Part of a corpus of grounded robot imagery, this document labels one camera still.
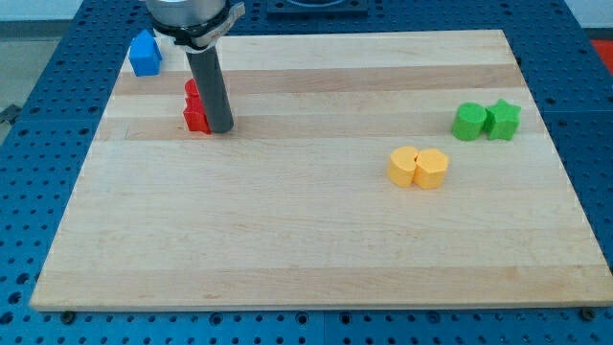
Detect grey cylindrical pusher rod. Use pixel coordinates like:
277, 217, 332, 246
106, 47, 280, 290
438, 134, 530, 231
187, 46, 234, 134

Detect red block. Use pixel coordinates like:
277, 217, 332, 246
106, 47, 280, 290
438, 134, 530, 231
183, 98, 212, 134
184, 79, 200, 99

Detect red block front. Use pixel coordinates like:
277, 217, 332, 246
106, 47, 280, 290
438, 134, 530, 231
183, 98, 212, 134

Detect blue house-shaped block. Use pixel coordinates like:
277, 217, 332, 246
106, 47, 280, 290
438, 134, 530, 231
128, 30, 162, 77

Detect wooden board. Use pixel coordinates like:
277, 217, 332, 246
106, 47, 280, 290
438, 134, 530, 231
30, 30, 612, 311

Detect yellow heart-shaped block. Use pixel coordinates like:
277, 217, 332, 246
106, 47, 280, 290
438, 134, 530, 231
386, 147, 419, 188

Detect yellow hexagon block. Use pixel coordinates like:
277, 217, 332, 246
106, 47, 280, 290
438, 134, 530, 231
413, 149, 449, 189

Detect green cylinder block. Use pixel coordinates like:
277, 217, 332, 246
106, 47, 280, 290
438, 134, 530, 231
451, 103, 487, 141

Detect green star block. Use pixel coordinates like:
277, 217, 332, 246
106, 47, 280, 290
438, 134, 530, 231
484, 99, 521, 141

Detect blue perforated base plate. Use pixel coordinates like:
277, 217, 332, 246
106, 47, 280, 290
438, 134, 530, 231
1, 0, 612, 344

